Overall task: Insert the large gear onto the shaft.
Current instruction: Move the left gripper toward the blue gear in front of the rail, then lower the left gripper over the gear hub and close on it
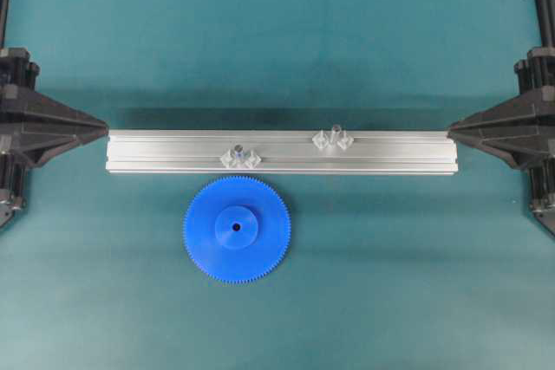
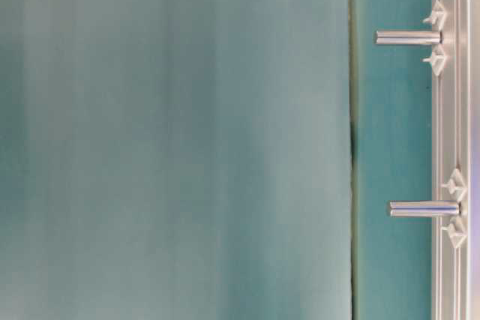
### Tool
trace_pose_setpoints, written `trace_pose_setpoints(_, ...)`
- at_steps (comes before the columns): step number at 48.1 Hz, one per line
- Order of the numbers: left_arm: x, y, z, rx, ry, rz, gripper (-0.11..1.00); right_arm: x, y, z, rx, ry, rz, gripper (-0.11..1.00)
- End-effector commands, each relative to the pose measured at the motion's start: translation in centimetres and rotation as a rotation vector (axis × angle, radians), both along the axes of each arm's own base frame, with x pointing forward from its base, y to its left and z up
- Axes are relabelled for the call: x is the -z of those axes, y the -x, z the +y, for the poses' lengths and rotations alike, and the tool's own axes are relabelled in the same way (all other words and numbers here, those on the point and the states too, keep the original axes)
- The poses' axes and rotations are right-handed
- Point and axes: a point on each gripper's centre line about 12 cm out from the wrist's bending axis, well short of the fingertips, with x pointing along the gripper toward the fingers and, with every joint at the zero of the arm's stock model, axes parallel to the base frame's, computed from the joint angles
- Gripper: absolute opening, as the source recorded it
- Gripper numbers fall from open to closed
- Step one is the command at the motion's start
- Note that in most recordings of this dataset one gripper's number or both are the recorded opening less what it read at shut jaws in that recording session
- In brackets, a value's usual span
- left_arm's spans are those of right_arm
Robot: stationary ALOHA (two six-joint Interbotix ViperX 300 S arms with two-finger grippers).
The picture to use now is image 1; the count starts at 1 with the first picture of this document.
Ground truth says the large blue plastic gear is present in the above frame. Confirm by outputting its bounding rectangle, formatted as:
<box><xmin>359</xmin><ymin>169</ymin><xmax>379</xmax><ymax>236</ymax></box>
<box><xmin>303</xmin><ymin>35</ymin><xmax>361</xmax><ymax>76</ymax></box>
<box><xmin>183</xmin><ymin>176</ymin><xmax>291</xmax><ymax>284</ymax></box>

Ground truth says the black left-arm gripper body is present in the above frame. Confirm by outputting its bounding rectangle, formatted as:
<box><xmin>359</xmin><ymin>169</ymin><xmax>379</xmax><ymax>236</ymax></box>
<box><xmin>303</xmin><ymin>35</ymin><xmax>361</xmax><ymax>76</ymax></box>
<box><xmin>1</xmin><ymin>48</ymin><xmax>40</xmax><ymax>227</ymax></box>

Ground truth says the right clear shaft bracket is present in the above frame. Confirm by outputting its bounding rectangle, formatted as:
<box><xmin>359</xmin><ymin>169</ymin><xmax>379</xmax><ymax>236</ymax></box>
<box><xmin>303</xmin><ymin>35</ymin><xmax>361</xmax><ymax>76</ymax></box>
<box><xmin>312</xmin><ymin>130</ymin><xmax>354</xmax><ymax>151</ymax></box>

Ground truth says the aluminium extrusion rail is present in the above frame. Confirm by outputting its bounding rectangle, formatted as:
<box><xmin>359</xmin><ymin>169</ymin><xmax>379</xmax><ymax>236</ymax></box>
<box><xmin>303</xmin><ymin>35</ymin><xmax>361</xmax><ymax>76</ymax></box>
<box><xmin>106</xmin><ymin>129</ymin><xmax>458</xmax><ymax>175</ymax></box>

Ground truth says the clear shaft bracket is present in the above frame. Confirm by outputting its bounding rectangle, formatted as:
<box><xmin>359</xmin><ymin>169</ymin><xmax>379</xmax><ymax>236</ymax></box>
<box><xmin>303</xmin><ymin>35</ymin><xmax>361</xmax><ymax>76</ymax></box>
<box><xmin>312</xmin><ymin>130</ymin><xmax>354</xmax><ymax>151</ymax></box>
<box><xmin>220</xmin><ymin>149</ymin><xmax>261</xmax><ymax>170</ymax></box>

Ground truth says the left steel shaft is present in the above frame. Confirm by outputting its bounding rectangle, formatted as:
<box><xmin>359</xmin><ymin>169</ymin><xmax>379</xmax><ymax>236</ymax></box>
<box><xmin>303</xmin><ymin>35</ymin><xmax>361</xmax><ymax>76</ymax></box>
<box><xmin>232</xmin><ymin>144</ymin><xmax>245</xmax><ymax>161</ymax></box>

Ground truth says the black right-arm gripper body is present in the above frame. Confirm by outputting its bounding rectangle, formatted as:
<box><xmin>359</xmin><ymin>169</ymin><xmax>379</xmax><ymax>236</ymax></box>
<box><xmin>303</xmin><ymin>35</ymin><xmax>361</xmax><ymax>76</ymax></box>
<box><xmin>514</xmin><ymin>48</ymin><xmax>554</xmax><ymax>234</ymax></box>

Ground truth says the left clear shaft bracket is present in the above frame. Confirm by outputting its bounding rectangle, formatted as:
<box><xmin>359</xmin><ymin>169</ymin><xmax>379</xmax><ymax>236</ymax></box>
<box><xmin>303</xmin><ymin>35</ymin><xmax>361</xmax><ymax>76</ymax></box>
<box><xmin>220</xmin><ymin>149</ymin><xmax>261</xmax><ymax>170</ymax></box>

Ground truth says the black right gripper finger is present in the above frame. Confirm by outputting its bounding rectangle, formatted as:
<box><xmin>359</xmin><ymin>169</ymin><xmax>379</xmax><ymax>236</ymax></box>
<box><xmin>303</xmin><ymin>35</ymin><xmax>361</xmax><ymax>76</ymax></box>
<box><xmin>448</xmin><ymin>91</ymin><xmax>542</xmax><ymax>134</ymax></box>
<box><xmin>447</xmin><ymin>130</ymin><xmax>542</xmax><ymax>170</ymax></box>

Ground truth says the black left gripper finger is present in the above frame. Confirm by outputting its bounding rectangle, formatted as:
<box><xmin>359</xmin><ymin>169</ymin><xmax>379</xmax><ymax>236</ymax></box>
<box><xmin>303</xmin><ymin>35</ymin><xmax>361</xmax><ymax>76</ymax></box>
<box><xmin>12</xmin><ymin>129</ymin><xmax>108</xmax><ymax>166</ymax></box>
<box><xmin>11</xmin><ymin>91</ymin><xmax>108</xmax><ymax>134</ymax></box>

